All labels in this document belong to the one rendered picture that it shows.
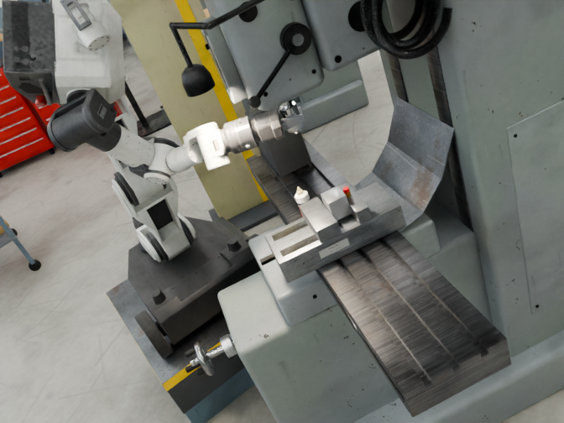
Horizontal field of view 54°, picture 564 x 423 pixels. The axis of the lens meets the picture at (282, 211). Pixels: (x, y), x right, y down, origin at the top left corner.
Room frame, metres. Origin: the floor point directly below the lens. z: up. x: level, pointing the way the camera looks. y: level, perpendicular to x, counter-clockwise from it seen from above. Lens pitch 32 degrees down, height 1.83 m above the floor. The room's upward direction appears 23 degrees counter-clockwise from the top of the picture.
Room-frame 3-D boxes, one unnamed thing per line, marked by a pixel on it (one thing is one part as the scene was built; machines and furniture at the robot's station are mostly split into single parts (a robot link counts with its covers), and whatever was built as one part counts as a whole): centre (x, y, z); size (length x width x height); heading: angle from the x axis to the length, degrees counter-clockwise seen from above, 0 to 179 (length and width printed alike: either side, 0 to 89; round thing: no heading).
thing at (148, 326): (1.68, 0.64, 0.50); 0.20 x 0.05 x 0.20; 21
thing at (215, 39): (1.36, -0.01, 1.45); 0.04 x 0.04 x 0.21; 6
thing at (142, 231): (2.03, 0.49, 0.68); 0.21 x 0.20 x 0.13; 21
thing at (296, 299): (1.38, -0.12, 0.78); 0.50 x 0.35 x 0.12; 96
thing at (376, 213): (1.22, -0.11, 0.97); 0.35 x 0.15 x 0.11; 95
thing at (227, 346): (1.32, 0.37, 0.62); 0.16 x 0.12 x 0.12; 96
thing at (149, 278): (2.00, 0.48, 0.59); 0.64 x 0.52 x 0.33; 21
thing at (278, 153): (1.79, -0.09, 1.02); 0.22 x 0.12 x 0.20; 8
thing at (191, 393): (2.00, 0.48, 0.20); 0.78 x 0.68 x 0.40; 21
